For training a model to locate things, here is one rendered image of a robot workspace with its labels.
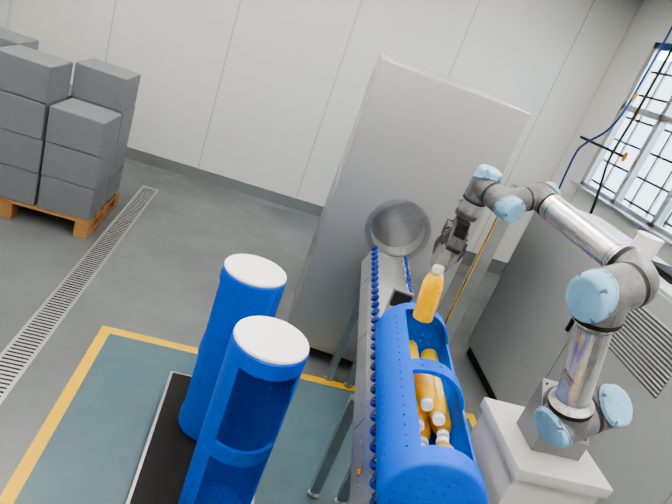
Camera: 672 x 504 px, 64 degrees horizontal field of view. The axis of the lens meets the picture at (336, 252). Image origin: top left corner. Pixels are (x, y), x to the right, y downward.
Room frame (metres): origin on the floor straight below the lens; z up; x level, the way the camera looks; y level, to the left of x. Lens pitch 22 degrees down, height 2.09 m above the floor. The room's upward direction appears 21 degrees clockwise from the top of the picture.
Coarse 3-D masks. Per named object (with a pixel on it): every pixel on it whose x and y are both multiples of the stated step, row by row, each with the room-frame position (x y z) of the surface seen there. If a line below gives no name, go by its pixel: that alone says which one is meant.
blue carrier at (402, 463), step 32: (384, 320) 1.89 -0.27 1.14; (416, 320) 1.95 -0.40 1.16; (384, 352) 1.67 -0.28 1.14; (448, 352) 1.85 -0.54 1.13; (384, 384) 1.48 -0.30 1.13; (448, 384) 1.71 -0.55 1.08; (384, 416) 1.33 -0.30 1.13; (416, 416) 1.27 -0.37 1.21; (384, 448) 1.20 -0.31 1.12; (416, 448) 1.14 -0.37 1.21; (448, 448) 1.15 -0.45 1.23; (384, 480) 1.09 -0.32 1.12; (416, 480) 1.09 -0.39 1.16; (448, 480) 1.10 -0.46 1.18; (480, 480) 1.11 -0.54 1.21
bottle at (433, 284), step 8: (432, 272) 1.63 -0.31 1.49; (424, 280) 1.64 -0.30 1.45; (432, 280) 1.62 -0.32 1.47; (440, 280) 1.62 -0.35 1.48; (424, 288) 1.62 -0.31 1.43; (432, 288) 1.61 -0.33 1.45; (440, 288) 1.62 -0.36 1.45; (424, 296) 1.62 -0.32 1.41; (432, 296) 1.61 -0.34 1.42; (440, 296) 1.64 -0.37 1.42; (416, 304) 1.64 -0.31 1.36; (424, 304) 1.61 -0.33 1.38; (432, 304) 1.62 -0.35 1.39; (416, 312) 1.63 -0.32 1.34; (424, 312) 1.61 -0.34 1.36; (432, 312) 1.62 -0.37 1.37; (424, 320) 1.61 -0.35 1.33; (432, 320) 1.64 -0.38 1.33
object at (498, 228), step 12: (492, 228) 2.53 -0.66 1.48; (504, 228) 2.52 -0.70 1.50; (492, 240) 2.52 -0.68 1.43; (480, 252) 2.54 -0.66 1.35; (492, 252) 2.52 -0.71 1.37; (480, 264) 2.52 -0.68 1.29; (468, 276) 2.54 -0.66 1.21; (480, 276) 2.52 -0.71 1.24; (468, 288) 2.52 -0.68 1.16; (456, 300) 2.54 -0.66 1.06; (468, 300) 2.52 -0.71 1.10; (456, 312) 2.52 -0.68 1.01; (456, 324) 2.52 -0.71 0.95
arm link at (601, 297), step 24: (624, 264) 1.26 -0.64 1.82; (576, 288) 1.22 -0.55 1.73; (600, 288) 1.17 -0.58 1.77; (624, 288) 1.19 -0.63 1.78; (648, 288) 1.22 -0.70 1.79; (576, 312) 1.20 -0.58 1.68; (600, 312) 1.15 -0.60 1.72; (624, 312) 1.19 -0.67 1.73; (576, 336) 1.23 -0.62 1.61; (600, 336) 1.20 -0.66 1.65; (576, 360) 1.23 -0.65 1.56; (600, 360) 1.22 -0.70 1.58; (576, 384) 1.23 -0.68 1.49; (552, 408) 1.26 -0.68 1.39; (576, 408) 1.24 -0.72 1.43; (552, 432) 1.24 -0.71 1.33; (576, 432) 1.23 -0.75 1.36
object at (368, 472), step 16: (368, 272) 2.84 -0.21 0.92; (368, 288) 2.62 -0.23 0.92; (368, 304) 2.44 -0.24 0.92; (368, 320) 2.27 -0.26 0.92; (368, 336) 2.13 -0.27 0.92; (368, 352) 2.00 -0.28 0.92; (368, 368) 1.88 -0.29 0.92; (368, 384) 1.77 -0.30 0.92; (368, 400) 1.67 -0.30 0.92; (368, 416) 1.58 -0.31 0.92; (368, 432) 1.50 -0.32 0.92; (368, 448) 1.42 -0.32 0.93; (368, 464) 1.35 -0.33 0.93; (368, 480) 1.28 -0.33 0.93; (368, 496) 1.22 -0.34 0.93
